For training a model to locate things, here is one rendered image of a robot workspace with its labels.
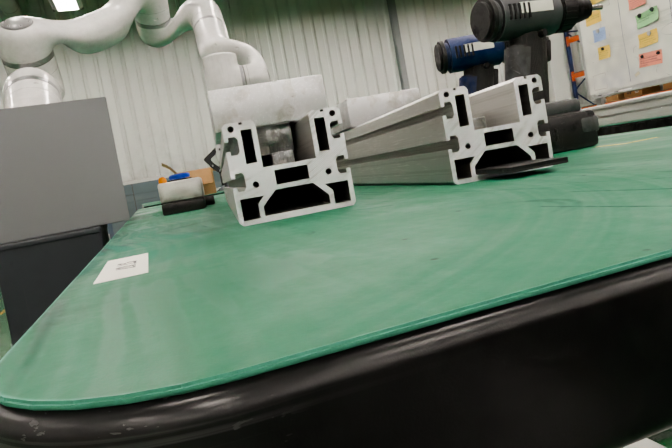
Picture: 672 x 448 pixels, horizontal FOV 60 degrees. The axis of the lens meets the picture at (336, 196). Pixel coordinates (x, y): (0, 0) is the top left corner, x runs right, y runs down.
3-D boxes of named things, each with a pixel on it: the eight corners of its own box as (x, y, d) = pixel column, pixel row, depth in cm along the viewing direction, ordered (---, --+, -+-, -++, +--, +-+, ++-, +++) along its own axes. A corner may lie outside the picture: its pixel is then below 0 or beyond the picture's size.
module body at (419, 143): (311, 185, 130) (304, 148, 129) (354, 177, 132) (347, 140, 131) (454, 185, 52) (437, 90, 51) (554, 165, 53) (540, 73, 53)
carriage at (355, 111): (332, 152, 98) (325, 112, 98) (394, 141, 100) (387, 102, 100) (354, 146, 82) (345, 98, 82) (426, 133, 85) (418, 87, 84)
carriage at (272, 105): (220, 167, 70) (209, 111, 70) (309, 152, 72) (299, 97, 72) (220, 162, 54) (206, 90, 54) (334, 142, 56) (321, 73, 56)
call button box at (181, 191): (166, 213, 116) (160, 182, 116) (215, 204, 118) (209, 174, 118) (163, 215, 108) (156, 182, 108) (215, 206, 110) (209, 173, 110)
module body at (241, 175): (226, 201, 126) (219, 163, 126) (271, 193, 128) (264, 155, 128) (240, 227, 48) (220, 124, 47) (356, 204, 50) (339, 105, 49)
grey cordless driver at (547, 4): (487, 164, 81) (461, 7, 80) (602, 141, 87) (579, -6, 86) (520, 160, 74) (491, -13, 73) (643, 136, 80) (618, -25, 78)
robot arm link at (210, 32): (252, 39, 168) (273, 100, 148) (196, 47, 165) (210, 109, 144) (249, 10, 162) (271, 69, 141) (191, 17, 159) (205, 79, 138)
